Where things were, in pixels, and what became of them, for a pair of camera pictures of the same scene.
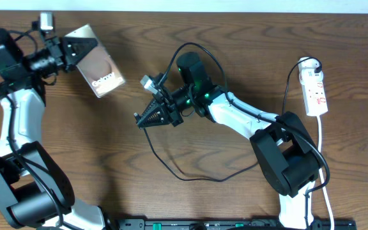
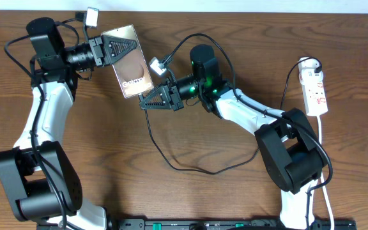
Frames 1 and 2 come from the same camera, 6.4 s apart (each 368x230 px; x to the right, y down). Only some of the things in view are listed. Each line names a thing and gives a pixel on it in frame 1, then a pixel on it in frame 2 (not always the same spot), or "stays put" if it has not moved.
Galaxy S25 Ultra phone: x=98 y=67 to x=131 y=71
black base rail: x=222 y=224 stays put
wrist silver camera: x=147 y=83 to x=158 y=66
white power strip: x=313 y=87 stays put
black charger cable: x=207 y=182 to x=320 y=71
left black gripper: x=67 y=57 to x=105 y=55
